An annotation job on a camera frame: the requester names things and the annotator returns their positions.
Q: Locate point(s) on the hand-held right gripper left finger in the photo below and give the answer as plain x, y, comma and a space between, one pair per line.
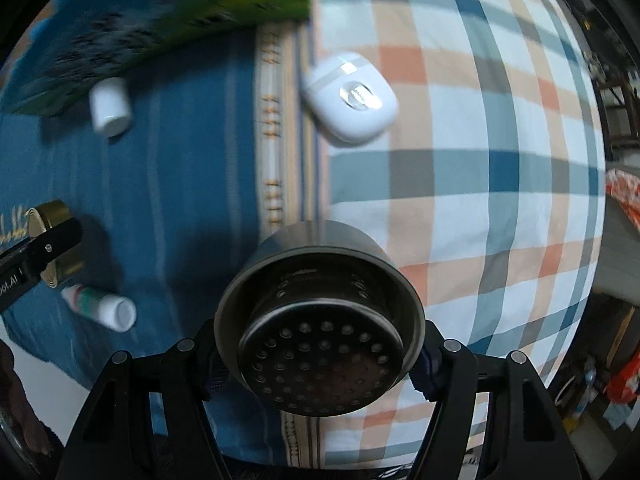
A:
212, 377

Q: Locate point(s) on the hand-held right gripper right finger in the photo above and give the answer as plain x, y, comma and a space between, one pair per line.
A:
426, 376

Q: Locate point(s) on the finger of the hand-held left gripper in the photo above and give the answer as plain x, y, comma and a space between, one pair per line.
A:
52, 249

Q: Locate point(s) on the round gold tin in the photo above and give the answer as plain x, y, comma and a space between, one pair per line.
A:
50, 212

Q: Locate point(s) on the stainless steel strainer cup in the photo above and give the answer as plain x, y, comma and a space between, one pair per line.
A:
320, 360

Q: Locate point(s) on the person's left forearm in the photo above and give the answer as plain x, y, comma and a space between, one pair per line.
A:
22, 405

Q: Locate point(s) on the small tube with white cap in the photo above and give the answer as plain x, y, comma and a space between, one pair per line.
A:
107, 310

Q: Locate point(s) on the white cylindrical cap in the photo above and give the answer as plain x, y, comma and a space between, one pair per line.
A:
110, 107

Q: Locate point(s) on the blue striped cloth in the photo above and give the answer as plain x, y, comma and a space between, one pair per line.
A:
190, 170

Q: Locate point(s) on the orange bag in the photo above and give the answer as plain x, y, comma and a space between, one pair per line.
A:
622, 377

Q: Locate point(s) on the plaid bed sheet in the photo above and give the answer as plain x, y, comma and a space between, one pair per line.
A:
475, 160

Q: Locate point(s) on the green printed box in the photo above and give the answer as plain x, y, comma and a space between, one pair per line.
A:
165, 10

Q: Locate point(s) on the orange floral cloth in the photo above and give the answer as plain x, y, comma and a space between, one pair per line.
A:
622, 195

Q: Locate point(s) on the white earbuds case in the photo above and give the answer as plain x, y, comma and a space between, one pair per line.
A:
350, 100

